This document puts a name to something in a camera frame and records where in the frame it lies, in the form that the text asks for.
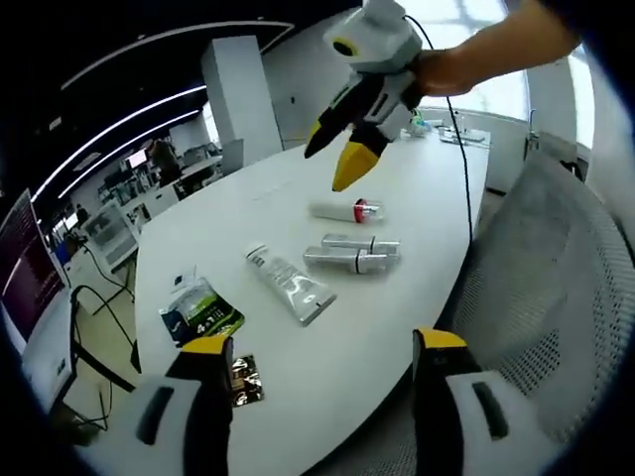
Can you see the white equipment cart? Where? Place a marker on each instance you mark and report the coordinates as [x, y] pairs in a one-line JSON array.
[[111, 235]]

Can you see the grey mesh office chair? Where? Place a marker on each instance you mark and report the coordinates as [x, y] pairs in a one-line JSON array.
[[536, 307]]

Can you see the computer monitor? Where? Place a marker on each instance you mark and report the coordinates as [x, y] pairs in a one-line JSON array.
[[35, 302]]

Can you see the white skincare bottle red collar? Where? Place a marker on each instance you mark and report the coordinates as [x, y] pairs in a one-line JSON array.
[[347, 210]]

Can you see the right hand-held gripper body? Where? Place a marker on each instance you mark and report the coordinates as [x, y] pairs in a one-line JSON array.
[[377, 49]]

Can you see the silver skincare bottle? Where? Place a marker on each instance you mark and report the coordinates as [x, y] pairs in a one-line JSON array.
[[347, 261], [359, 243]]

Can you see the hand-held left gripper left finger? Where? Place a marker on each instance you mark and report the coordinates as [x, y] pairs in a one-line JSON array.
[[164, 396]]

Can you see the white skincare tube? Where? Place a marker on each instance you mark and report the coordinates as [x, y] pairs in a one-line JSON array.
[[288, 282]]

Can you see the clutter of small desk items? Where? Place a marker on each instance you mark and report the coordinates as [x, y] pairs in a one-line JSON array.
[[446, 130]]

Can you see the person's right hand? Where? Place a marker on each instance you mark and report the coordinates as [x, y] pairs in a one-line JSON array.
[[436, 74]]

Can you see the white square pillar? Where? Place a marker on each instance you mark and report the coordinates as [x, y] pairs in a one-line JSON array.
[[243, 99]]

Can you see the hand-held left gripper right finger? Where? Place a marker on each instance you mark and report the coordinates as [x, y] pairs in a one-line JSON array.
[[461, 396]]

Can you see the dark gold skincare sachet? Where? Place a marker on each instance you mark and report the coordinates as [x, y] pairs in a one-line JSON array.
[[246, 379]]

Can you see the green skincare sachet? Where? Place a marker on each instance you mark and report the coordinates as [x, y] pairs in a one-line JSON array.
[[203, 315]]

